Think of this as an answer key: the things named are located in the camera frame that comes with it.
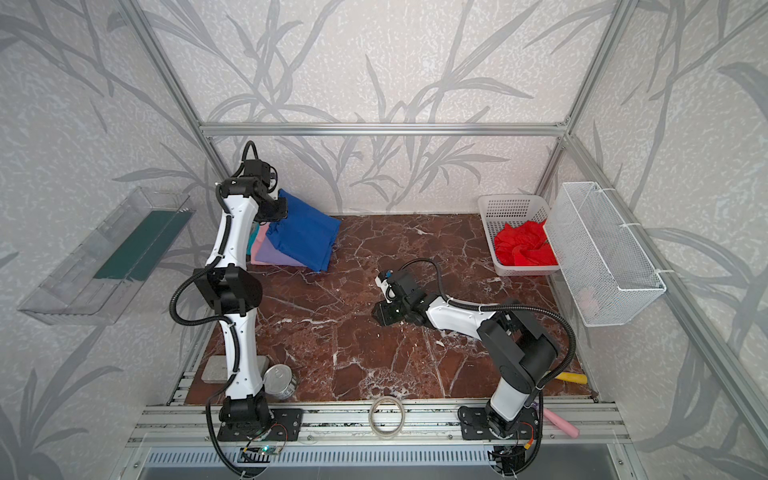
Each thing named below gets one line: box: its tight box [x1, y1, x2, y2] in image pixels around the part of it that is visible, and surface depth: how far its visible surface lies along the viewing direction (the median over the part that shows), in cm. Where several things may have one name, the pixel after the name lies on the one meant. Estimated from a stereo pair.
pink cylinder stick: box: [543, 408, 580, 438], surface depth 74 cm
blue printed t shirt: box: [266, 188, 341, 272], surface depth 101 cm
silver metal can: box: [263, 364, 297, 400], surface depth 78 cm
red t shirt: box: [494, 220, 558, 267], surface depth 107 cm
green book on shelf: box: [94, 211, 193, 281], surface depth 68 cm
